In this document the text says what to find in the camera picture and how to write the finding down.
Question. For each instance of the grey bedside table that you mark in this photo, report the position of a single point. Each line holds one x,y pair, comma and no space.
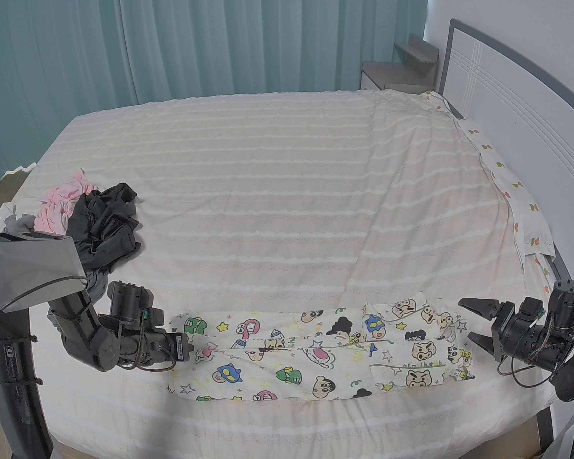
392,72

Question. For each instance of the dark grey garment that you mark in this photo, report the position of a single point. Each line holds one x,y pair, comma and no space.
95,280

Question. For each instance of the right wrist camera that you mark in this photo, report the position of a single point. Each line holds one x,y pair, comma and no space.
533,310

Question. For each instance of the black garment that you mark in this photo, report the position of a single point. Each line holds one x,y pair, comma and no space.
103,227

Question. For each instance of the bed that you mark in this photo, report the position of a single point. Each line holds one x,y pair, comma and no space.
277,184

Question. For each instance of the pink garment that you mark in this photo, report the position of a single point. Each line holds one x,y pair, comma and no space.
57,208

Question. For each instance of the grey and white garment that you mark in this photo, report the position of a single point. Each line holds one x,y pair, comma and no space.
19,223

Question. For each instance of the white printed pyjama top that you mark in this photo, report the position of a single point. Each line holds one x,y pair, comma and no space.
315,366

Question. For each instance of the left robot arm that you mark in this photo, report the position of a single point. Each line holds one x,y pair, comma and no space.
33,266

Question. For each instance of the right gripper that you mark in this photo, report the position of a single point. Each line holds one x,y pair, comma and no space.
516,340

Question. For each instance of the white printed pillow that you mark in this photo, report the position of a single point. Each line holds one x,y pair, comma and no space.
437,101
521,199

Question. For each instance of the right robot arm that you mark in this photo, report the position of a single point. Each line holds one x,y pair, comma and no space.
567,304

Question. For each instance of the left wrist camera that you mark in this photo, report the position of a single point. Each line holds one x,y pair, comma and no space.
154,317

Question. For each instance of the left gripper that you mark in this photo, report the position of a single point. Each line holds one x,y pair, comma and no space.
167,349

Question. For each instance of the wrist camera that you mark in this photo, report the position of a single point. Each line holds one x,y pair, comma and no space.
533,310
154,317

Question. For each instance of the blue-green curtain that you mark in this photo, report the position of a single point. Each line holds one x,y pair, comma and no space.
196,31

